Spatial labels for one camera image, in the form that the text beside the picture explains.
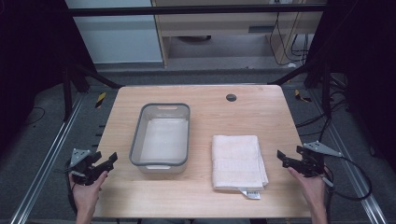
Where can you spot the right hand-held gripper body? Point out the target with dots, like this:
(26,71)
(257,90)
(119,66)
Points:
(313,161)

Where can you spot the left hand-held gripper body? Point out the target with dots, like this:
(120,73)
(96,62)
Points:
(80,168)

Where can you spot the person's left hand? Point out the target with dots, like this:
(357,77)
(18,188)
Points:
(87,193)

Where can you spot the person's right hand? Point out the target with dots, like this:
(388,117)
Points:
(308,188)

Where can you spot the white towel label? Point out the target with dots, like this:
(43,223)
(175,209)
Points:
(252,194)

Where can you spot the folded white towel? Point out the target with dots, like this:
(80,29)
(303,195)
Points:
(238,161)

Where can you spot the yellow black striped tape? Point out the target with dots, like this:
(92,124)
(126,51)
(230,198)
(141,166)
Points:
(300,96)
(100,100)

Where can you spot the white basin with grey rim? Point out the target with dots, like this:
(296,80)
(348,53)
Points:
(163,140)

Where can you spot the black metal stand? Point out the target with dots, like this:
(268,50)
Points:
(67,93)
(326,90)

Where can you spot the black curtain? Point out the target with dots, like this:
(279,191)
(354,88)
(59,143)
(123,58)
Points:
(364,62)
(28,62)

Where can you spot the white cabinet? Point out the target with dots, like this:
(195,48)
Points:
(115,40)

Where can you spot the light wooden desk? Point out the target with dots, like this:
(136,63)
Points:
(218,23)

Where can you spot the black horizontal bar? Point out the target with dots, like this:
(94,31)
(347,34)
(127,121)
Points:
(186,10)

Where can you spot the aluminium floor rail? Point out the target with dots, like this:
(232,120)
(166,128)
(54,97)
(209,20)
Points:
(351,165)
(46,161)

